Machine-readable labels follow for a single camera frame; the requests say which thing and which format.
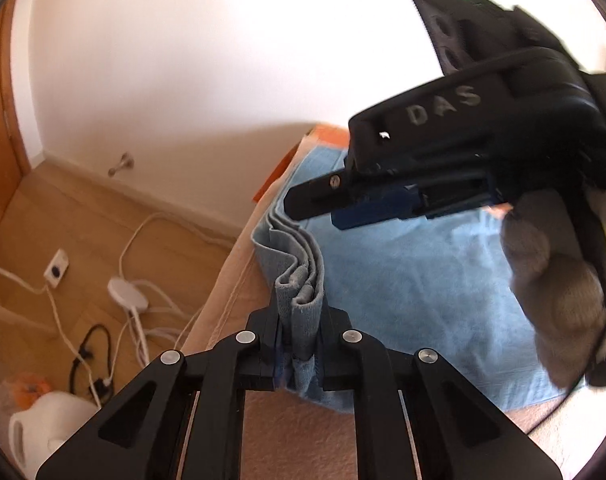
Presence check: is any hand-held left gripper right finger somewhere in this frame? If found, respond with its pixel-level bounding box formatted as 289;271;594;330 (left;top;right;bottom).
323;307;564;480

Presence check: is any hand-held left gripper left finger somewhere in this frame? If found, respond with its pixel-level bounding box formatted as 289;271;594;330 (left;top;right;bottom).
35;307;284;480

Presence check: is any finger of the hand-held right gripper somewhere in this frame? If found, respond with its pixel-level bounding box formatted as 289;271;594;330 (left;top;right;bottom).
285;170;499;230

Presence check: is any blue cloth towel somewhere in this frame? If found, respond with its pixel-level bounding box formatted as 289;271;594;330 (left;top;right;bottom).
252;147;571;413

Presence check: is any person's right hand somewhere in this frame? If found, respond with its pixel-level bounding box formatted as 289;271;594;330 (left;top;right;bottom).
500;187;606;391

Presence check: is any beige blanket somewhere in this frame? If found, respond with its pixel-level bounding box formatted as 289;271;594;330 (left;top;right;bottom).
180;130;606;480

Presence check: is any orange floral mattress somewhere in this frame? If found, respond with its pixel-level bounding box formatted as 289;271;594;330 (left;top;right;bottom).
253;122;351;203

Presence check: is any metal door stopper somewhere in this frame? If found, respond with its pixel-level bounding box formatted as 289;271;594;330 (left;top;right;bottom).
108;152;135;177

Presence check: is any orange plastic bag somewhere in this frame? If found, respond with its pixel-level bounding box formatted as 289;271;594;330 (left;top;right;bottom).
0;372;51;421

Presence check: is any white plastic kettle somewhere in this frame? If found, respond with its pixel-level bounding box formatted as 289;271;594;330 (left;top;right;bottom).
8;392;101;478

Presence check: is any white cable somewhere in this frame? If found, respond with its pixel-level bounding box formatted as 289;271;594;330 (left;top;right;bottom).
0;247;51;293
45;287;104;408
119;211;236;281
125;280;201;368

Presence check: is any white round cable hub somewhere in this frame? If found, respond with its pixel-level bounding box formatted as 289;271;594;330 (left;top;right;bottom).
108;278;148;311

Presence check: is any black cable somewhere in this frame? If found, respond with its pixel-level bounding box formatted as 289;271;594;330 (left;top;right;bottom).
69;325;112;401

